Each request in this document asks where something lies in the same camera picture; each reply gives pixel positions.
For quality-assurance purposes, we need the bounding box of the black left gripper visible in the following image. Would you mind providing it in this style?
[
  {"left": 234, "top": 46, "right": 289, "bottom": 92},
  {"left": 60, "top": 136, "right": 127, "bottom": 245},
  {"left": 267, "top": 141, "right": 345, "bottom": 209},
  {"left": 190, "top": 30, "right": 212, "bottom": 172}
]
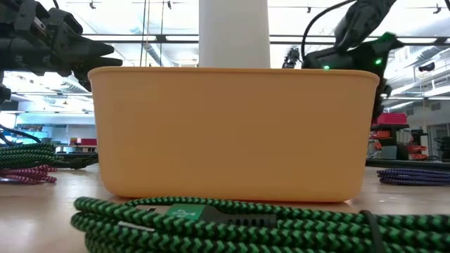
[{"left": 13, "top": 0, "right": 123, "bottom": 92}]

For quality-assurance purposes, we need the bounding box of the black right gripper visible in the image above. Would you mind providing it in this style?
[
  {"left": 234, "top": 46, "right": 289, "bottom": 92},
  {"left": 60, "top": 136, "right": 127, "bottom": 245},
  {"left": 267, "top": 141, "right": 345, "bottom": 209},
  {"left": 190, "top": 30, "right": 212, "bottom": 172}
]
[{"left": 302, "top": 33, "right": 405, "bottom": 120}]

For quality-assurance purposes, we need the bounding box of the green braided USB cable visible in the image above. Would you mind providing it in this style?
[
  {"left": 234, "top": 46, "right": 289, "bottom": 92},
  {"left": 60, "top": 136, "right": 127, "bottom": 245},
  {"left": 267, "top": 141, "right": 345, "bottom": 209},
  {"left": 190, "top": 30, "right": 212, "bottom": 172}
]
[
  {"left": 70, "top": 195, "right": 450, "bottom": 253},
  {"left": 0, "top": 142, "right": 99, "bottom": 170}
]

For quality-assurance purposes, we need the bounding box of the red braided USB cable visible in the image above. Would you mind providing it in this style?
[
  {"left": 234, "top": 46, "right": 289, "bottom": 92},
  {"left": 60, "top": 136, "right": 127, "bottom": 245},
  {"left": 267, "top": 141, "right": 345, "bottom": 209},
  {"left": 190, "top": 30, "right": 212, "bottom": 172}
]
[{"left": 0, "top": 164, "right": 58, "bottom": 186}]

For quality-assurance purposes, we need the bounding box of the red storage bin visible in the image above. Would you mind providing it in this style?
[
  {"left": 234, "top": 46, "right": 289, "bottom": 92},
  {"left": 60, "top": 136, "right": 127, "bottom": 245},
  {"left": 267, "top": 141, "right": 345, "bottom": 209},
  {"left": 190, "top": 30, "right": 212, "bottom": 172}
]
[{"left": 375, "top": 112, "right": 408, "bottom": 125}]

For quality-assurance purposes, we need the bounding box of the red box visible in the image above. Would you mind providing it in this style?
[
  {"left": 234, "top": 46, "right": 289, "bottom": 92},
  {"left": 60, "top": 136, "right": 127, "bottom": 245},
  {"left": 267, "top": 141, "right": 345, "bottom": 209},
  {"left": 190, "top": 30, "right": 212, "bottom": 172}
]
[{"left": 69, "top": 137, "right": 98, "bottom": 147}]

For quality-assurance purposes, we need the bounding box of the black shelf with orange bins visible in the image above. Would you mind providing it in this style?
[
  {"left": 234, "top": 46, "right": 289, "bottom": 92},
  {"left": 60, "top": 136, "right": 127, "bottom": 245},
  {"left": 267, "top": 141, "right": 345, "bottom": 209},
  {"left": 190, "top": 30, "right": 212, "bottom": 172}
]
[{"left": 368, "top": 122, "right": 432, "bottom": 162}]

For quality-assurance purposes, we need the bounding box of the yellow plastic bin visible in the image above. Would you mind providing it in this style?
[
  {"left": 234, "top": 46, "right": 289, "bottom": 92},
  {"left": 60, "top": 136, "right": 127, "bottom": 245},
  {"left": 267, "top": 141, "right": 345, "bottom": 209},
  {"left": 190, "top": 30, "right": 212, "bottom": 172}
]
[{"left": 87, "top": 66, "right": 380, "bottom": 204}]

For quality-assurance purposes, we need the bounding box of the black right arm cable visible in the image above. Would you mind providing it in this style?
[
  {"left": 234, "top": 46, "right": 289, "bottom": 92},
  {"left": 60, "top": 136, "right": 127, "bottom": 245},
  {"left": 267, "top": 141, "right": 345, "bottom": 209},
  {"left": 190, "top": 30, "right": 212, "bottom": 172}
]
[{"left": 300, "top": 0, "right": 356, "bottom": 60}]

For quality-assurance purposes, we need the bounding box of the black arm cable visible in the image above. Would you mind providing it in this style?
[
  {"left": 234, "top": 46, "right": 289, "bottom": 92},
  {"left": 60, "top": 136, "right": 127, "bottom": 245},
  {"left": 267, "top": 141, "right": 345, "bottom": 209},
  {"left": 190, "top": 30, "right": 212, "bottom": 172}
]
[
  {"left": 300, "top": 0, "right": 356, "bottom": 60},
  {"left": 0, "top": 124, "right": 42, "bottom": 145}
]

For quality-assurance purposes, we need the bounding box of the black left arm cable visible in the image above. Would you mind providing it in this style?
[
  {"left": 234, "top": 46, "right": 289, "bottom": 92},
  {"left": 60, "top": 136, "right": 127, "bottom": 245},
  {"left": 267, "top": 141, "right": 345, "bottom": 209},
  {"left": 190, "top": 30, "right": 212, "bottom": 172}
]
[{"left": 0, "top": 124, "right": 42, "bottom": 145}]

